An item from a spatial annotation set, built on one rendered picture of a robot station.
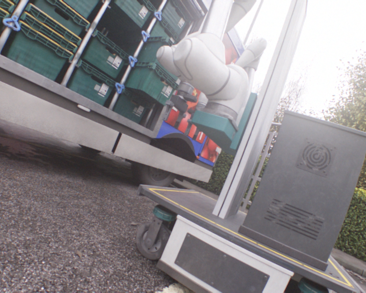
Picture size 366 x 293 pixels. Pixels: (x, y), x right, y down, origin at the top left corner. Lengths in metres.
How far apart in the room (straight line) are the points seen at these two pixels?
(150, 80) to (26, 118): 0.98
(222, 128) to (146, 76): 1.15
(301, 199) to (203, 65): 0.61
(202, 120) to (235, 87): 0.20
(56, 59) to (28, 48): 0.19
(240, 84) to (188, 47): 0.29
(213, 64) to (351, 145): 0.60
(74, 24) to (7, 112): 0.79
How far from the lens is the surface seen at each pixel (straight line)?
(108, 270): 0.89
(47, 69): 1.73
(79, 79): 1.80
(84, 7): 1.88
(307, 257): 0.84
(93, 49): 1.86
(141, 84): 1.84
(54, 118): 1.60
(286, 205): 0.81
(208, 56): 0.81
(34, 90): 1.56
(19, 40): 1.70
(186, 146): 2.55
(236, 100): 0.91
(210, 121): 0.85
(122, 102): 2.01
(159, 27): 2.30
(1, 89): 1.52
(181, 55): 0.79
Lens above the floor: 0.50
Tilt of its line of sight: 3 degrees up
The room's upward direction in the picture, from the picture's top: 22 degrees clockwise
